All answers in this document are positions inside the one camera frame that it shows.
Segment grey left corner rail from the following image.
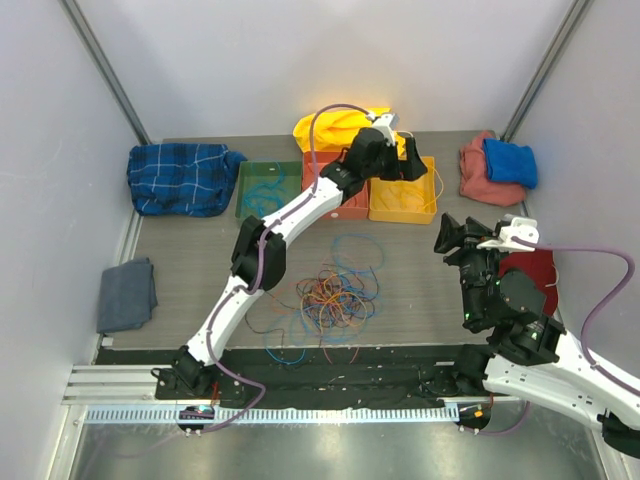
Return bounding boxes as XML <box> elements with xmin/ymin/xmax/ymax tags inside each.
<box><xmin>59</xmin><ymin>0</ymin><xmax>152</xmax><ymax>145</ymax></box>

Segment black wire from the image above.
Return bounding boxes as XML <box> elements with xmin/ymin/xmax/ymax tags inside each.
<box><xmin>247</xmin><ymin>319</ymin><xmax>286</xmax><ymax>351</ymax></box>

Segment yellow cloth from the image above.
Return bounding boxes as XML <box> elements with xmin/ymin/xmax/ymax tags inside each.
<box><xmin>292</xmin><ymin>105</ymin><xmax>409</xmax><ymax>157</ymax></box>

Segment red plastic bin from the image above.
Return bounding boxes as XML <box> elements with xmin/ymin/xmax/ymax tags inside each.
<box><xmin>301</xmin><ymin>151</ymin><xmax>369</xmax><ymax>220</ymax></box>

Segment blue plaid cloth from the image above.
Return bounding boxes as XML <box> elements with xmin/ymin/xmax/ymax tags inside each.
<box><xmin>126</xmin><ymin>143</ymin><xmax>247</xmax><ymax>218</ymax></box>

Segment grey cloth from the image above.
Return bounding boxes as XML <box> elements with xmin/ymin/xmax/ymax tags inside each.
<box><xmin>96</xmin><ymin>257</ymin><xmax>158</xmax><ymax>334</ymax></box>

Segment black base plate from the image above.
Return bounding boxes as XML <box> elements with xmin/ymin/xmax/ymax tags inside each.
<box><xmin>97</xmin><ymin>344</ymin><xmax>489</xmax><ymax>410</ymax></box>

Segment green plastic bin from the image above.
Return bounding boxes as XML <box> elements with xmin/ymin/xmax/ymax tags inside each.
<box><xmin>235</xmin><ymin>160</ymin><xmax>302</xmax><ymax>225</ymax></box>

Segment brown wire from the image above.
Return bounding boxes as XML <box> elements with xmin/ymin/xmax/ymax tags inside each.
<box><xmin>294</xmin><ymin>269</ymin><xmax>376</xmax><ymax>331</ymax></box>

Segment pink cloth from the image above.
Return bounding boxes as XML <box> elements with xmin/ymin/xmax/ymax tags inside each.
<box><xmin>459</xmin><ymin>131</ymin><xmax>526</xmax><ymax>207</ymax></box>

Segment grey right corner rail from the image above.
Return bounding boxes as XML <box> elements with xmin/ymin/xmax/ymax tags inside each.
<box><xmin>500</xmin><ymin>0</ymin><xmax>593</xmax><ymax>142</ymax></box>

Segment light blue wire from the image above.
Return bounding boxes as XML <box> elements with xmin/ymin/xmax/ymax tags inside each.
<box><xmin>262</xmin><ymin>230</ymin><xmax>386</xmax><ymax>369</ymax></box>

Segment red wire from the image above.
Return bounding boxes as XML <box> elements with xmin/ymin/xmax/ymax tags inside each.
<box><xmin>322</xmin><ymin>344</ymin><xmax>359</xmax><ymax>366</ymax></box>

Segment blue towel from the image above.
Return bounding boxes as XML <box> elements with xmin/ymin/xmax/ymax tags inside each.
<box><xmin>482</xmin><ymin>138</ymin><xmax>538</xmax><ymax>190</ymax></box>

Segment light blue wires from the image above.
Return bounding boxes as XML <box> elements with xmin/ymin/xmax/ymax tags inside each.
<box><xmin>242</xmin><ymin>158</ymin><xmax>296</xmax><ymax>216</ymax></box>

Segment white slotted cable duct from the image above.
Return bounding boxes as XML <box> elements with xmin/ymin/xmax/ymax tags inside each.
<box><xmin>85</xmin><ymin>404</ymin><xmax>459</xmax><ymax>426</ymax></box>

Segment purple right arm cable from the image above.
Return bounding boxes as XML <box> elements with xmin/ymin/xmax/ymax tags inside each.
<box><xmin>474</xmin><ymin>239</ymin><xmax>640</xmax><ymax>436</ymax></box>

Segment orange wire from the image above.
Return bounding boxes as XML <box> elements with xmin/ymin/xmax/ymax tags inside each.
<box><xmin>272</xmin><ymin>279</ymin><xmax>371</xmax><ymax>331</ymax></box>

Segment grey corner rail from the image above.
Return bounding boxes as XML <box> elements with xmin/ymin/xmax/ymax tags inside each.
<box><xmin>500</xmin><ymin>0</ymin><xmax>593</xmax><ymax>142</ymax></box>
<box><xmin>59</xmin><ymin>0</ymin><xmax>152</xmax><ymax>145</ymax></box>

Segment dark red cloth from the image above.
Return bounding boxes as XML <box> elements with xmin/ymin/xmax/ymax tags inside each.
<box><xmin>499</xmin><ymin>250</ymin><xmax>559</xmax><ymax>316</ymax></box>

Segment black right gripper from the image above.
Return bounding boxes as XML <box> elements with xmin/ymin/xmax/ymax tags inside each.
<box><xmin>431</xmin><ymin>213</ymin><xmax>510</xmax><ymax>325</ymax></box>

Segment yellow wires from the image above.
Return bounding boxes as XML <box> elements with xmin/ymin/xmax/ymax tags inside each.
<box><xmin>374</xmin><ymin>130</ymin><xmax>444</xmax><ymax>214</ymax></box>

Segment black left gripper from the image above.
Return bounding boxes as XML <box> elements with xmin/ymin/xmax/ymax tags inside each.
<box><xmin>363</xmin><ymin>139</ymin><xmax>427</xmax><ymax>183</ymax></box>

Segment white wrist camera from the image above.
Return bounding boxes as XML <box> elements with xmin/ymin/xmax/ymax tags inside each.
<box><xmin>366</xmin><ymin>111</ymin><xmax>399</xmax><ymax>146</ymax></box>
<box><xmin>477</xmin><ymin>214</ymin><xmax>540</xmax><ymax>253</ymax></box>

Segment yellow wire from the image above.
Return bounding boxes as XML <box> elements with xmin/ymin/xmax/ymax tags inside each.
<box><xmin>299</xmin><ymin>282</ymin><xmax>371</xmax><ymax>331</ymax></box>

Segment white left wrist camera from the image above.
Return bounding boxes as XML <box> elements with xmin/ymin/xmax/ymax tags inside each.
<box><xmin>366</xmin><ymin>111</ymin><xmax>399</xmax><ymax>146</ymax></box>

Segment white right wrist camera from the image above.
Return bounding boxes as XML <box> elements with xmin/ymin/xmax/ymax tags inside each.
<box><xmin>477</xmin><ymin>214</ymin><xmax>540</xmax><ymax>253</ymax></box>

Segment yellow plastic bin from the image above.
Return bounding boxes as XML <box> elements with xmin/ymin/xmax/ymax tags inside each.
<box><xmin>368</xmin><ymin>156</ymin><xmax>444</xmax><ymax>225</ymax></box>

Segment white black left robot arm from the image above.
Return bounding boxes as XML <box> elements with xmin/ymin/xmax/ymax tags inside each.
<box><xmin>151</xmin><ymin>126</ymin><xmax>428</xmax><ymax>399</ymax></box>

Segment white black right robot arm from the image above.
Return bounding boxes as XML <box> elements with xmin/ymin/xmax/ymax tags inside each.
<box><xmin>434</xmin><ymin>213</ymin><xmax>639</xmax><ymax>458</ymax></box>

